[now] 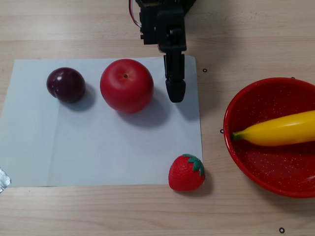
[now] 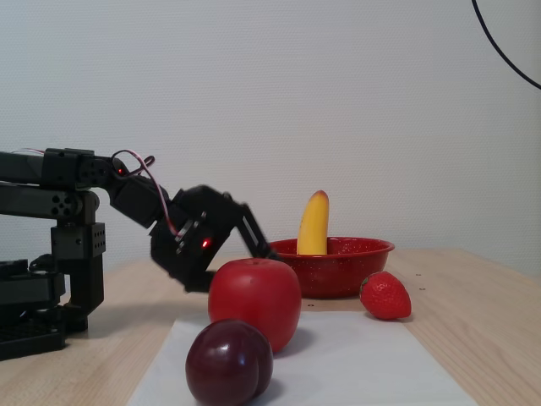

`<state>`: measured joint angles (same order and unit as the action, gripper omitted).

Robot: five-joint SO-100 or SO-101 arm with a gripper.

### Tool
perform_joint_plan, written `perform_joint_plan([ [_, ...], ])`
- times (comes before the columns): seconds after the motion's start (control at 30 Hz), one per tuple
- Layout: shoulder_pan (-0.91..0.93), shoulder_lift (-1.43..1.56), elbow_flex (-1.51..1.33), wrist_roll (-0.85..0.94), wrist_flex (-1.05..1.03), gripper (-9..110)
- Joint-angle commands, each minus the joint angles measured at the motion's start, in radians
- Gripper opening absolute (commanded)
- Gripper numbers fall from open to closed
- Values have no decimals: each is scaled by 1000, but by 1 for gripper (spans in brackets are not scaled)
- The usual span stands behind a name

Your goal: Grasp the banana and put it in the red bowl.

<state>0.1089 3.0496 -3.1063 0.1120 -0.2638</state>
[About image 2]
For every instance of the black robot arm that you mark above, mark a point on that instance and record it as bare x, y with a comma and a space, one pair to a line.
63, 169

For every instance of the red speckled bowl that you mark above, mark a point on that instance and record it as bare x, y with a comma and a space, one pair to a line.
338, 270

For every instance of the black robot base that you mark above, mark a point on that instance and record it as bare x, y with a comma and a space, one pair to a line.
80, 275

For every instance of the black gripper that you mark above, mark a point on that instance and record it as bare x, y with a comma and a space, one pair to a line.
210, 220

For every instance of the white paper sheet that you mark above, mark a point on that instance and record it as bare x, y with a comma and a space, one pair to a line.
359, 363

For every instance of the red toy apple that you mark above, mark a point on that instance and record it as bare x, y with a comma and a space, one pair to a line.
253, 296

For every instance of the dark purple toy plum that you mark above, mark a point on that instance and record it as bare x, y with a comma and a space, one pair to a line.
228, 363

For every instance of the red toy strawberry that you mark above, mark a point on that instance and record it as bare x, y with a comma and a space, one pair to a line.
384, 296

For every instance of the yellow toy banana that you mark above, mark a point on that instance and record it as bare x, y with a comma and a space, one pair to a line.
313, 228

